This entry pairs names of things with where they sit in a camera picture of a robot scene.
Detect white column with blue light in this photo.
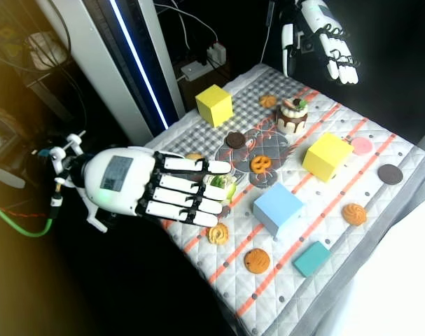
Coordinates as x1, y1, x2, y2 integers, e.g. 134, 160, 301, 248
35, 0, 187, 146

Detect orange chip cookie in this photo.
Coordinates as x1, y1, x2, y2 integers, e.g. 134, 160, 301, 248
243, 248, 271, 274

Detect light blue foam cube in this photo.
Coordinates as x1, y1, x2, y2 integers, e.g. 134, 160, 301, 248
252, 182, 306, 239

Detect grey quilt with bear print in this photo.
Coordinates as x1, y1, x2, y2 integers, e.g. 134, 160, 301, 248
144, 62, 425, 336

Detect white plug adapter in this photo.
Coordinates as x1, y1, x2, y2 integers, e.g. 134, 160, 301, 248
207, 41, 227, 64

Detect white power strip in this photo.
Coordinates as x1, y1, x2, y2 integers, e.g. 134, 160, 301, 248
180, 61, 213, 82

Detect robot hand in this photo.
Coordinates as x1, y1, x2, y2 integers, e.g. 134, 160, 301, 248
281, 0, 360, 85
82, 146, 234, 228

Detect green cable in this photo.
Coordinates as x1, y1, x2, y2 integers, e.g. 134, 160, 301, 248
0, 197, 55, 239

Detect brown box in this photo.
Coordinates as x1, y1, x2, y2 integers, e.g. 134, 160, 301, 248
172, 62, 231, 110

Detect dark brown round cookie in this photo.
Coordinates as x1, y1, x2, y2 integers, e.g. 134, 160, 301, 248
377, 163, 405, 186

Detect orange pretzel cookie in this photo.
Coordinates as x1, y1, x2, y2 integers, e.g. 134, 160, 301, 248
250, 155, 272, 174

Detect yellow ring swirl cookie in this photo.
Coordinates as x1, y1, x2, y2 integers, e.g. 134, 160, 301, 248
207, 223, 230, 246

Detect chocolate drip toy cake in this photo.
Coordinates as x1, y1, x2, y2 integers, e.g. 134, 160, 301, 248
275, 97, 309, 134

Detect white crumpled bag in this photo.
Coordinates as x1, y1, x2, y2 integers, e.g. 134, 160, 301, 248
25, 31, 69, 71

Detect flat teal block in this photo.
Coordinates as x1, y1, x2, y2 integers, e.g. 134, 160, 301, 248
292, 240, 332, 278

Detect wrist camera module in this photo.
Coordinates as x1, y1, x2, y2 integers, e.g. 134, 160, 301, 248
300, 33, 320, 55

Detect green white toy food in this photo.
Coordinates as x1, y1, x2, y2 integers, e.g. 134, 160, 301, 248
202, 174, 238, 204

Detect pink round cookie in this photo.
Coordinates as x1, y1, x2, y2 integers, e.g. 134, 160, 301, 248
350, 136, 374, 155

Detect chocolate sandwich cookie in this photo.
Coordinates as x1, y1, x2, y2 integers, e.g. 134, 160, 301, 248
225, 131, 247, 149

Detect yellow foam cube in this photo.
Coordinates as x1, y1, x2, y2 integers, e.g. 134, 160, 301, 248
195, 83, 234, 129
302, 132, 355, 183

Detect white cable with dark connector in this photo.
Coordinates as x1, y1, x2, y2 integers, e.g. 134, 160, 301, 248
260, 0, 274, 64

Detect thin red wire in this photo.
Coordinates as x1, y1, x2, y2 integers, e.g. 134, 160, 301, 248
1, 209, 48, 218

